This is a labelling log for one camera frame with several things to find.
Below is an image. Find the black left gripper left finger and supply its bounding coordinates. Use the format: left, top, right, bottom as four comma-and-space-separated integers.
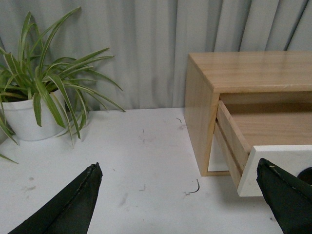
10, 163, 103, 234

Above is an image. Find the wooden drawer with white front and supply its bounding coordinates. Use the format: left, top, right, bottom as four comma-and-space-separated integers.
214, 101, 312, 197

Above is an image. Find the grey curtain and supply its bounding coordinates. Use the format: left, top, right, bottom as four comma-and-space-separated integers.
0, 0, 312, 109

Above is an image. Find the white plant pot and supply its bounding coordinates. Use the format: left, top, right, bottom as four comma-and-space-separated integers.
0, 100, 64, 141

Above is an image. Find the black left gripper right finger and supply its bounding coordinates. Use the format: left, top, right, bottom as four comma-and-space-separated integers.
256, 158, 312, 234

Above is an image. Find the green spider plant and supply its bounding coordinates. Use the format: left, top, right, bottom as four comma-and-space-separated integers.
0, 6, 126, 164

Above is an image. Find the wooden drawer cabinet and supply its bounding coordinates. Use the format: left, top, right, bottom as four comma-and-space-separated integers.
184, 51, 312, 176

